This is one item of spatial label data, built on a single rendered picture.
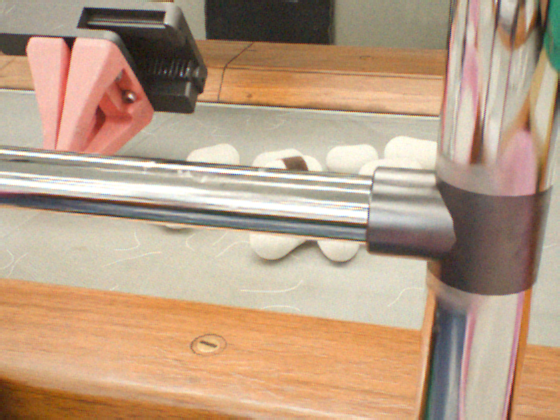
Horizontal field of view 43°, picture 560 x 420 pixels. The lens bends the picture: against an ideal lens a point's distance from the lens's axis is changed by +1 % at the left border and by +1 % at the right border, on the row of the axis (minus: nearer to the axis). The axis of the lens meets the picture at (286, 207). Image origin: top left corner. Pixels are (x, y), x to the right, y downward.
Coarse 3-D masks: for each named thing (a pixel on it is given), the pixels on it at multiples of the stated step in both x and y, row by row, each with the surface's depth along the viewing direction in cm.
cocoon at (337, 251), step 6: (318, 240) 33; (324, 246) 33; (330, 246) 32; (336, 246) 32; (342, 246) 32; (348, 246) 32; (354, 246) 33; (324, 252) 33; (330, 252) 33; (336, 252) 32; (342, 252) 32; (348, 252) 32; (354, 252) 33; (330, 258) 33; (336, 258) 33; (342, 258) 33; (348, 258) 33
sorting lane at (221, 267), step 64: (0, 128) 51; (192, 128) 51; (256, 128) 51; (320, 128) 50; (384, 128) 50; (0, 256) 34; (64, 256) 34; (128, 256) 34; (192, 256) 34; (256, 256) 34; (320, 256) 34; (384, 320) 29
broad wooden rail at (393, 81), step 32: (0, 64) 60; (224, 64) 57; (256, 64) 57; (288, 64) 57; (320, 64) 57; (352, 64) 57; (384, 64) 57; (416, 64) 56; (224, 96) 56; (256, 96) 55; (288, 96) 55; (320, 96) 54; (352, 96) 54; (384, 96) 53; (416, 96) 53
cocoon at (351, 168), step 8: (336, 152) 42; (344, 152) 42; (352, 152) 42; (360, 152) 42; (368, 152) 42; (328, 160) 42; (336, 160) 41; (344, 160) 41; (352, 160) 42; (360, 160) 42; (368, 160) 42; (328, 168) 42; (336, 168) 42; (344, 168) 42; (352, 168) 42; (360, 168) 42
